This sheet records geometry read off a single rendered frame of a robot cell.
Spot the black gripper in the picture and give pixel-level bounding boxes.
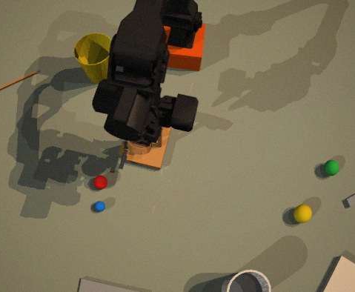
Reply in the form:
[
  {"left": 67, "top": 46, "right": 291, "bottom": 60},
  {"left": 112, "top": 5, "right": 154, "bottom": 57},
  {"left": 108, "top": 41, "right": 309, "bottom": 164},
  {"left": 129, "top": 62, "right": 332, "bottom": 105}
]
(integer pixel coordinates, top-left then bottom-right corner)
[{"left": 92, "top": 79, "right": 199, "bottom": 132}]

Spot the dark red ball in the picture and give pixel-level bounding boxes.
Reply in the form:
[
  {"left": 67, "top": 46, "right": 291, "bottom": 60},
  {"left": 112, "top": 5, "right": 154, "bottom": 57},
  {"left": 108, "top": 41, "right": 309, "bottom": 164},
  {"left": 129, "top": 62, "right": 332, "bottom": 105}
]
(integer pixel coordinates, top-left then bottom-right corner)
[{"left": 93, "top": 176, "right": 107, "bottom": 189}]

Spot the yellow ball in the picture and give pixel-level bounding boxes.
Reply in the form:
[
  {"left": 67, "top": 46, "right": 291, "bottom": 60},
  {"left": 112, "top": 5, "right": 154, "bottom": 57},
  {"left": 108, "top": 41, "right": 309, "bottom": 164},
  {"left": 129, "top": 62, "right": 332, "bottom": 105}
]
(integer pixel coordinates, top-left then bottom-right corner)
[{"left": 293, "top": 204, "right": 312, "bottom": 223}]

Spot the grey open cylinder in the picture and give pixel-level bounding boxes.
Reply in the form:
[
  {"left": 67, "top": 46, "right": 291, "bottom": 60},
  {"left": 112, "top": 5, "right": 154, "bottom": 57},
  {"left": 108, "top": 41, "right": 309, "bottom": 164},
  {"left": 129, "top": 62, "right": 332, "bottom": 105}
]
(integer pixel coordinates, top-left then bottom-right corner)
[{"left": 222, "top": 270, "right": 271, "bottom": 292}]

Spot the olive yellow cup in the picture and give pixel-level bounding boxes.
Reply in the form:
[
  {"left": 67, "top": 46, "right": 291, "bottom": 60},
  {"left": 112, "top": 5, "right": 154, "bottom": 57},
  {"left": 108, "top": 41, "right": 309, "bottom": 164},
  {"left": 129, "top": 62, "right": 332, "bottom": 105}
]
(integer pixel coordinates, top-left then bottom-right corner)
[{"left": 74, "top": 33, "right": 111, "bottom": 84}]

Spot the blue ball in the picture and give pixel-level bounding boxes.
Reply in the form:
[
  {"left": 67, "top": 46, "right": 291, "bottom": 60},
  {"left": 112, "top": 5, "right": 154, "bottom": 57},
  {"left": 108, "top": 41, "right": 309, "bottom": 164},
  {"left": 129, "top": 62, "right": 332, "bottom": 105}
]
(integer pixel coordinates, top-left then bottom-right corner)
[{"left": 94, "top": 201, "right": 105, "bottom": 212}]

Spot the orange thin rod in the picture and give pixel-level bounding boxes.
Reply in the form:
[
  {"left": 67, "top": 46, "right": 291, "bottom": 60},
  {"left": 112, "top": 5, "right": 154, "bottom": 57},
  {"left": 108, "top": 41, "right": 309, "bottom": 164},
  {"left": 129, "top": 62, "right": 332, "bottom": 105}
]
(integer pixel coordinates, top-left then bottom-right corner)
[{"left": 0, "top": 71, "right": 37, "bottom": 90}]

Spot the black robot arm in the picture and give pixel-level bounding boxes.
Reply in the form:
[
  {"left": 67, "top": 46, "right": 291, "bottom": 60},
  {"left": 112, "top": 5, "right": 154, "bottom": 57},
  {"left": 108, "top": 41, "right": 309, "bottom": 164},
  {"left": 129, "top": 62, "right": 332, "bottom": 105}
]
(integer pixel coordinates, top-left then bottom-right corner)
[{"left": 104, "top": 0, "right": 202, "bottom": 146}]

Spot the green ball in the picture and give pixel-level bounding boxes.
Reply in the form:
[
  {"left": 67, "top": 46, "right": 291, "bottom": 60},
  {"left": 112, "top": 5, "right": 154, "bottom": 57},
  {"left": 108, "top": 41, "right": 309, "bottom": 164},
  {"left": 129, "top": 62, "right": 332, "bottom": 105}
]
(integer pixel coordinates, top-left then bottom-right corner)
[{"left": 324, "top": 160, "right": 339, "bottom": 176}]

